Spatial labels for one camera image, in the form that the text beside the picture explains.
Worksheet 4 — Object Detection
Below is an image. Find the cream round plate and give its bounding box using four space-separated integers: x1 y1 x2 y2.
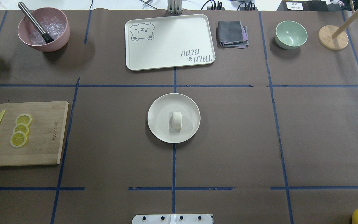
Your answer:
147 93 201 143

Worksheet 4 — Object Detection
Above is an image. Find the cream bear tray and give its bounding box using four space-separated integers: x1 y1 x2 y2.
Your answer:
125 14 216 71

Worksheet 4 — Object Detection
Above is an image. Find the folded grey purple cloth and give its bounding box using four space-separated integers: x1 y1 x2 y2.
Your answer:
217 21 249 49

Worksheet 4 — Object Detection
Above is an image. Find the green bowl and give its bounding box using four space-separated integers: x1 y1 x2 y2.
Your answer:
275 21 308 50

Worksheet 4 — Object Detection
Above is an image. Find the bamboo cutting board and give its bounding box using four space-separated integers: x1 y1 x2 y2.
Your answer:
0 101 69 167

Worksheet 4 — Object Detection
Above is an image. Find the metal black-tipped muddler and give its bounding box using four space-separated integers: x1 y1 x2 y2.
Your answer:
18 2 54 44

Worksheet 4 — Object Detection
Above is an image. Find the clear ice cubes pile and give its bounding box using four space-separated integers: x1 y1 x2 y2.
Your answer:
29 16 67 45

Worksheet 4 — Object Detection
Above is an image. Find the pink bowl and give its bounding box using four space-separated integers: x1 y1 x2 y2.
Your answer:
17 7 71 52

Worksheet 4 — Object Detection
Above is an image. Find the top lemon slice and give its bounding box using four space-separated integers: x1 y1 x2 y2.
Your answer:
15 114 32 126

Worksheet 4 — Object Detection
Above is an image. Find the lemon slice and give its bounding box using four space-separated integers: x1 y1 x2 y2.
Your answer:
12 123 30 136
15 114 32 126
10 131 27 148

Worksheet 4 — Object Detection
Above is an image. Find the middle lemon slice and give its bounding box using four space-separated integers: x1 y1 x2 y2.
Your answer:
12 123 30 136

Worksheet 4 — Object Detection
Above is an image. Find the bottom lemon slice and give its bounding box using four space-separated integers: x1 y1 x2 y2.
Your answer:
10 131 27 148

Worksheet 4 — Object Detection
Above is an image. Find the wooden mug tree stand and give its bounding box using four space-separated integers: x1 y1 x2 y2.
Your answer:
317 9 358 51

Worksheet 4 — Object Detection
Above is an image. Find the aluminium camera mount post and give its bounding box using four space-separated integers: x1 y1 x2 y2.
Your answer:
167 0 183 15

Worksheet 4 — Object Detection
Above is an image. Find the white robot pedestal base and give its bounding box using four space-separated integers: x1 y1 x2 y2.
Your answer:
132 214 214 224

